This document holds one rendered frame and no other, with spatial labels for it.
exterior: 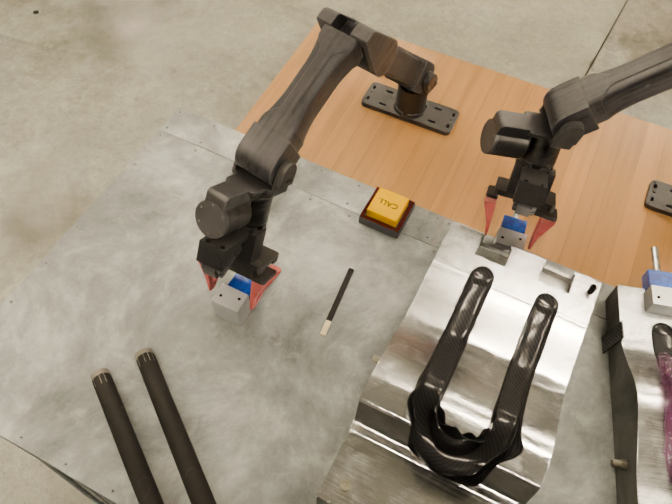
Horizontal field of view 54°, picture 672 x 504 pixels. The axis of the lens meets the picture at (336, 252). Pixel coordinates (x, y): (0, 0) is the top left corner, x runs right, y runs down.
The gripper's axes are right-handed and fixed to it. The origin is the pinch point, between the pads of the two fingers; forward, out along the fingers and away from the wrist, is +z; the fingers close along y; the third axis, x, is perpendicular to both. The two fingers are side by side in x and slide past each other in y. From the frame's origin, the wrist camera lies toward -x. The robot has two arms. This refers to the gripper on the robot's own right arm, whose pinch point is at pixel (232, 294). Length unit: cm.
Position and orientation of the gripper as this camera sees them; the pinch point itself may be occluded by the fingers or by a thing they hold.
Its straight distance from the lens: 109.9
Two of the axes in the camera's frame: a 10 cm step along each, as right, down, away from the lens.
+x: 3.8, -3.8, 8.5
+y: 8.9, 3.9, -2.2
